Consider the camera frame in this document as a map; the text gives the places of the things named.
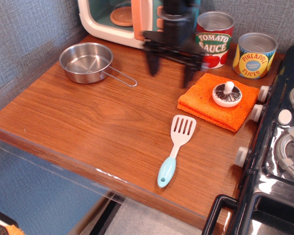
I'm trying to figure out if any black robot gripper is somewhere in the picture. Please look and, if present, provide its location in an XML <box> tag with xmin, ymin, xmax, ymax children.
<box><xmin>143</xmin><ymin>0</ymin><xmax>204</xmax><ymax>88</ymax></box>

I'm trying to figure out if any orange cloth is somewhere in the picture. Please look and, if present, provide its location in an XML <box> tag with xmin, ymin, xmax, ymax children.
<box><xmin>177</xmin><ymin>73</ymin><xmax>260</xmax><ymax>132</ymax></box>

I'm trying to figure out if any white drain cover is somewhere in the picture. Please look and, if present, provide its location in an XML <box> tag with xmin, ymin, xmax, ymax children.
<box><xmin>212</xmin><ymin>81</ymin><xmax>243</xmax><ymax>108</ymax></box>

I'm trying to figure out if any small steel pan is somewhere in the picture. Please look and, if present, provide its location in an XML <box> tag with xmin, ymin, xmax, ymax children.
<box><xmin>59</xmin><ymin>42</ymin><xmax>137</xmax><ymax>87</ymax></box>

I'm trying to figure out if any tomato sauce can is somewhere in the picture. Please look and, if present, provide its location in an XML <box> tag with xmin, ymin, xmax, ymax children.
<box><xmin>195</xmin><ymin>11</ymin><xmax>234</xmax><ymax>69</ymax></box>

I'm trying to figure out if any orange microwave plate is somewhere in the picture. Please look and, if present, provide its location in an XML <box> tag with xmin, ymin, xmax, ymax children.
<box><xmin>110</xmin><ymin>6</ymin><xmax>133</xmax><ymax>27</ymax></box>

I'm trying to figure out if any pineapple slices can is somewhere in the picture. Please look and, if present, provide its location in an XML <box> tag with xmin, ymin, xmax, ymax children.
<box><xmin>232</xmin><ymin>32</ymin><xmax>278</xmax><ymax>79</ymax></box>

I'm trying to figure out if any teal toy microwave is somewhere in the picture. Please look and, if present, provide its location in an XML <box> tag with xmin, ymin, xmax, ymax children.
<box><xmin>78</xmin><ymin>0</ymin><xmax>200</xmax><ymax>48</ymax></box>

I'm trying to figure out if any black toy stove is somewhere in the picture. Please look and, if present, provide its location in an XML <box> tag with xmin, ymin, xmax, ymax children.
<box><xmin>202</xmin><ymin>45</ymin><xmax>294</xmax><ymax>235</ymax></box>

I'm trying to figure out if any white spatula teal handle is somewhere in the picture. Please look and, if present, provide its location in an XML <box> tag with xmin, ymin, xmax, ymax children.
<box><xmin>157</xmin><ymin>115</ymin><xmax>196</xmax><ymax>188</ymax></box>

